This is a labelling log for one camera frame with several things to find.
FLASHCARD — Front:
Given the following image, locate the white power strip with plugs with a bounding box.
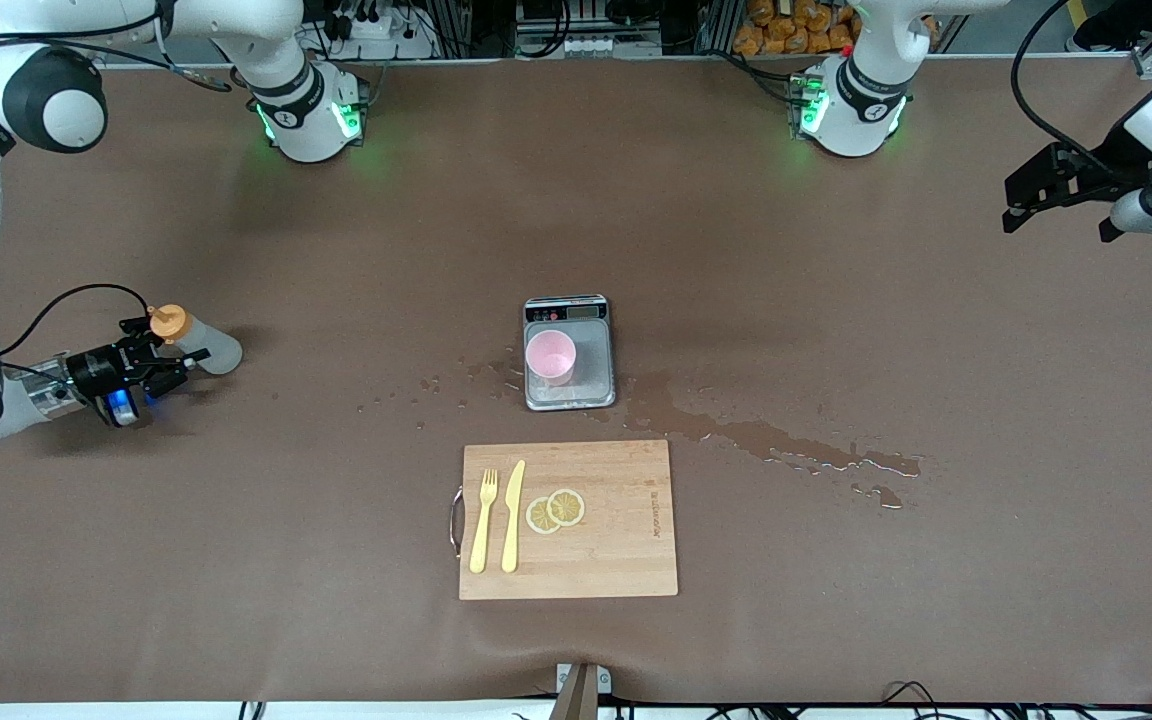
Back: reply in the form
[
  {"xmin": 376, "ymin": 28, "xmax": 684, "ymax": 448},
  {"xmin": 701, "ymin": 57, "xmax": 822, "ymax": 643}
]
[{"xmin": 334, "ymin": 0, "xmax": 437, "ymax": 61}]

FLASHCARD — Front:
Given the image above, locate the clear sauce bottle orange cap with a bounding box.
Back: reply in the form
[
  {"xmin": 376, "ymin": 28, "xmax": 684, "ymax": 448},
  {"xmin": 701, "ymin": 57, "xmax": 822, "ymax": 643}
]
[{"xmin": 149, "ymin": 304, "xmax": 243, "ymax": 376}]

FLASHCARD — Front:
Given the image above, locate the pink plastic cup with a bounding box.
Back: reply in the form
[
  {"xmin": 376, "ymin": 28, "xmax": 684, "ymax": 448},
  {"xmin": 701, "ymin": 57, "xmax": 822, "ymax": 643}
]
[{"xmin": 525, "ymin": 329, "xmax": 577, "ymax": 387}]

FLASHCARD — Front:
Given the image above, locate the brown table cover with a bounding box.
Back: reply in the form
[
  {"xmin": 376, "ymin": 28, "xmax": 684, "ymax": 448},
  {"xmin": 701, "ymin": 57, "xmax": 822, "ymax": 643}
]
[{"xmin": 0, "ymin": 55, "xmax": 1152, "ymax": 706}]

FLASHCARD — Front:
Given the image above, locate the silver digital kitchen scale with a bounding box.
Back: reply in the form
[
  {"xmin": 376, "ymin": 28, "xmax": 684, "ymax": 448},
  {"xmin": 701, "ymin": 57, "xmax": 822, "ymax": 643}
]
[{"xmin": 522, "ymin": 294, "xmax": 617, "ymax": 412}]

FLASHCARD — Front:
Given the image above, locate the yellow plastic knife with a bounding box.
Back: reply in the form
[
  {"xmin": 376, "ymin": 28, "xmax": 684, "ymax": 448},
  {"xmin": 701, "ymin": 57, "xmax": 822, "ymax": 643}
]
[{"xmin": 501, "ymin": 459, "xmax": 527, "ymax": 574}]

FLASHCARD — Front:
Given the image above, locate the yellow plastic fork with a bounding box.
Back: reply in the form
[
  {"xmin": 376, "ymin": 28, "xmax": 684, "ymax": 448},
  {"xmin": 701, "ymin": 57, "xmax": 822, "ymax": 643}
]
[{"xmin": 469, "ymin": 468, "xmax": 499, "ymax": 575}]

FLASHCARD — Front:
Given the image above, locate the wooden cutting board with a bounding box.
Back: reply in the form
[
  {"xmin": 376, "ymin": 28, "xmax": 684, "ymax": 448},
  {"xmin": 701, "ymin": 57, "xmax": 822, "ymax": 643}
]
[{"xmin": 449, "ymin": 440, "xmax": 679, "ymax": 601}]

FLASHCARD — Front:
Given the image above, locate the long white power strip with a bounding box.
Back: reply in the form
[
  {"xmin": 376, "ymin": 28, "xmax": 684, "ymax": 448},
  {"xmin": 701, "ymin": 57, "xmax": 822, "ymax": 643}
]
[{"xmin": 518, "ymin": 35, "xmax": 662, "ymax": 58}]

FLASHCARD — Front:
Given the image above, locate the orange packaged snacks heap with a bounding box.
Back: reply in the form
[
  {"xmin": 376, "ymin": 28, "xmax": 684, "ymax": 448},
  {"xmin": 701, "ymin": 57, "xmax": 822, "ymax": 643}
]
[{"xmin": 733, "ymin": 0, "xmax": 857, "ymax": 56}]

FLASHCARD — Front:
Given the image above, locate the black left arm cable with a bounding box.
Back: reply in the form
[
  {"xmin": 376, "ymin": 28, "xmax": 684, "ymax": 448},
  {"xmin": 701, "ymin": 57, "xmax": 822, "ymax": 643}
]
[{"xmin": 1010, "ymin": 0, "xmax": 1137, "ymax": 179}]

